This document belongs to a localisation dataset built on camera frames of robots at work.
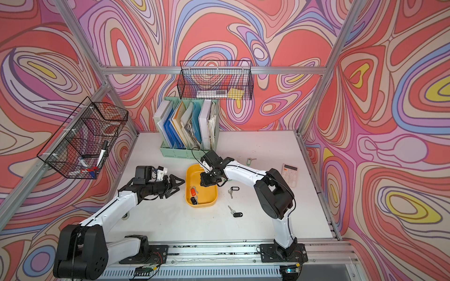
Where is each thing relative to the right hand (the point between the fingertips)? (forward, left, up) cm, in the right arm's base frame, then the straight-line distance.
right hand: (204, 187), depth 88 cm
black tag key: (+1, -15, -5) cm, 16 cm away
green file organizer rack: (+22, +11, +1) cm, 25 cm away
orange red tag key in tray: (0, +6, -4) cm, 8 cm away
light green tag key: (+19, -26, -5) cm, 32 cm away
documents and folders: (+29, +8, +18) cm, 35 cm away
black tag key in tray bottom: (-5, +5, -4) cm, 8 cm away
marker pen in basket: (+4, +37, +29) cm, 47 cm away
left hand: (-1, +10, +6) cm, 11 cm away
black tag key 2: (-12, -15, -5) cm, 20 cm away
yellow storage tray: (-3, -2, -3) cm, 5 cm away
